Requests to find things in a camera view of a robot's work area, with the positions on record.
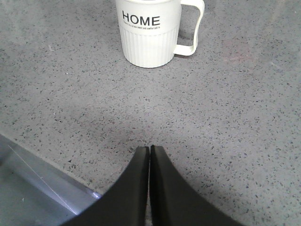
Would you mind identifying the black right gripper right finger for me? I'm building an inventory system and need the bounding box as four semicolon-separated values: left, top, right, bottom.
150;145;240;226

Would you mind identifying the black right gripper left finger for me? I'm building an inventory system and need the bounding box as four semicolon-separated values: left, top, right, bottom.
63;146;150;226

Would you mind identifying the cream HOME mug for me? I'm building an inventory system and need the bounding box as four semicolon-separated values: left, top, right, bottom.
115;0;205;68

